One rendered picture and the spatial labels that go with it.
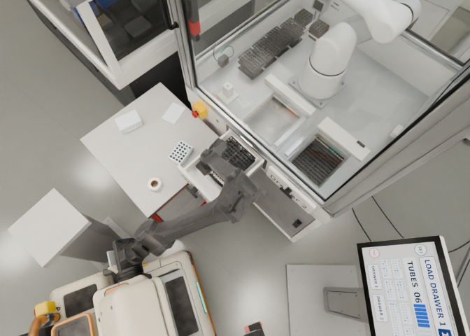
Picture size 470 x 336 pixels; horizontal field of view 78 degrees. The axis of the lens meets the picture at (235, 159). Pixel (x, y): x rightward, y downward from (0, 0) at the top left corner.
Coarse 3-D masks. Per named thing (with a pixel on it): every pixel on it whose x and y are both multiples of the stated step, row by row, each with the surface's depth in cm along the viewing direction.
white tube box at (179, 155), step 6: (180, 144) 159; (186, 144) 159; (174, 150) 158; (180, 150) 157; (186, 150) 158; (192, 150) 161; (168, 156) 156; (174, 156) 156; (180, 156) 156; (186, 156) 156; (174, 162) 157; (180, 162) 155
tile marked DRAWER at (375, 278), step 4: (372, 264) 117; (376, 264) 115; (368, 268) 117; (372, 268) 116; (376, 268) 115; (368, 272) 117; (372, 272) 116; (376, 272) 115; (372, 276) 115; (376, 276) 114; (380, 276) 113; (372, 280) 115; (376, 280) 114; (380, 280) 113; (372, 284) 115; (376, 284) 114; (380, 284) 112; (372, 288) 114; (376, 288) 113; (380, 288) 112
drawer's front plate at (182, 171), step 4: (180, 168) 139; (180, 172) 143; (184, 172) 139; (184, 176) 143; (188, 176) 138; (188, 180) 140; (192, 180) 137; (192, 184) 139; (196, 184) 136; (200, 188) 136; (200, 192) 139; (204, 192) 135; (204, 196) 136; (208, 196) 134; (208, 200) 135; (212, 200) 133
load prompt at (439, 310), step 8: (432, 256) 102; (424, 264) 103; (432, 264) 102; (424, 272) 103; (432, 272) 101; (424, 280) 102; (432, 280) 100; (440, 280) 99; (432, 288) 100; (440, 288) 98; (432, 296) 99; (440, 296) 98; (432, 304) 99; (440, 304) 97; (432, 312) 98; (440, 312) 96; (448, 312) 95; (440, 320) 96; (448, 320) 94; (440, 328) 95; (448, 328) 94
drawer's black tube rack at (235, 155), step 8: (232, 136) 150; (232, 144) 151; (240, 144) 148; (224, 152) 146; (232, 152) 146; (240, 152) 147; (248, 152) 147; (232, 160) 145; (240, 160) 148; (248, 160) 145; (240, 168) 143
